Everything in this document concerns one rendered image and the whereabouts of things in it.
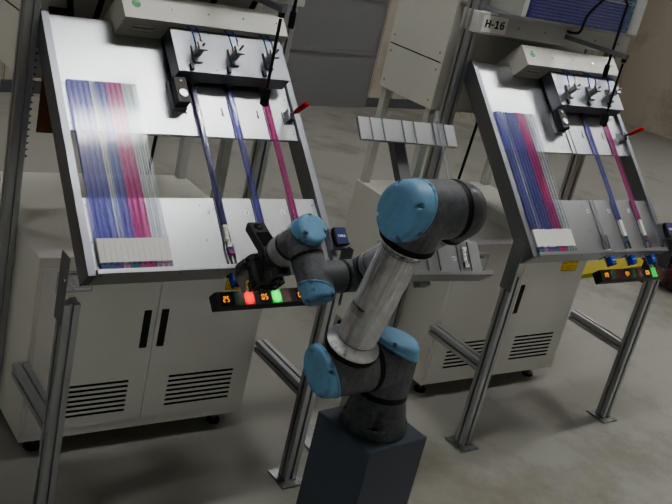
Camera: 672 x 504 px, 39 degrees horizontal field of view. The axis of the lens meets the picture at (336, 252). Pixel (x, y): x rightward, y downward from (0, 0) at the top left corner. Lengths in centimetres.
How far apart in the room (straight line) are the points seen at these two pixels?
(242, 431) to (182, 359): 37
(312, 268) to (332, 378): 26
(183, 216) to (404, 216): 80
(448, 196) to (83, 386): 136
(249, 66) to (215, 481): 119
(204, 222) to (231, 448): 87
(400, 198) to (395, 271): 15
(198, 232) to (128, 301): 38
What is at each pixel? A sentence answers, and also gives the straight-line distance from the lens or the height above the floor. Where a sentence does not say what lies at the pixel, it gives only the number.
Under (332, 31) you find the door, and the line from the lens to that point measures 774.
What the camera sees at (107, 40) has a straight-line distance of 255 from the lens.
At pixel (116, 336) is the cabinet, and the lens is 269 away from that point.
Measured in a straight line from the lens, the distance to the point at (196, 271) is 230.
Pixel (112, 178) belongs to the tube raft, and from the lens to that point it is 232.
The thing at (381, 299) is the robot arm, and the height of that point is 92.
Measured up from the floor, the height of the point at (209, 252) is 75.
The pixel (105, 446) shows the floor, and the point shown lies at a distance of 290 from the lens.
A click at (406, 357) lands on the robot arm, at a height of 76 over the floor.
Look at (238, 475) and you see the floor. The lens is 286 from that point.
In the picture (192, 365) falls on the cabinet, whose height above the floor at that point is 25.
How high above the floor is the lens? 163
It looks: 20 degrees down
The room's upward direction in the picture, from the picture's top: 13 degrees clockwise
